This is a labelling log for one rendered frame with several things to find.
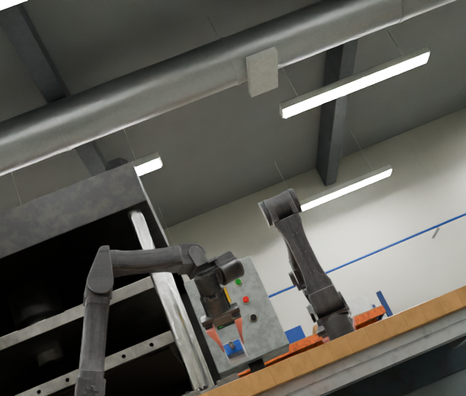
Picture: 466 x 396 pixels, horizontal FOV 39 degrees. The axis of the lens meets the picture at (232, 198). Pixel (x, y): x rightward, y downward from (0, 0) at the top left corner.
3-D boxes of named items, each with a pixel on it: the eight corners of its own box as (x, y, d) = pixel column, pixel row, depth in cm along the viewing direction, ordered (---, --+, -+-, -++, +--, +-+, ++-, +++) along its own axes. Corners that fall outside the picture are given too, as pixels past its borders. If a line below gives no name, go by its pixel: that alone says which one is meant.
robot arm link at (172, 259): (196, 254, 178) (80, 263, 168) (203, 239, 171) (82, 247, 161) (205, 297, 172) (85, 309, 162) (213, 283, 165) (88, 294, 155)
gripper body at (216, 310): (203, 324, 173) (192, 298, 173) (239, 308, 174) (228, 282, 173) (203, 329, 167) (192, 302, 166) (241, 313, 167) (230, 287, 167)
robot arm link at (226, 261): (238, 282, 177) (214, 246, 181) (247, 269, 170) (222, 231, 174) (203, 301, 172) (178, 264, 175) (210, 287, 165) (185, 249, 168)
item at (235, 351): (244, 348, 160) (236, 328, 162) (224, 357, 159) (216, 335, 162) (249, 359, 172) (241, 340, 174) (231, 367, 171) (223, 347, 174)
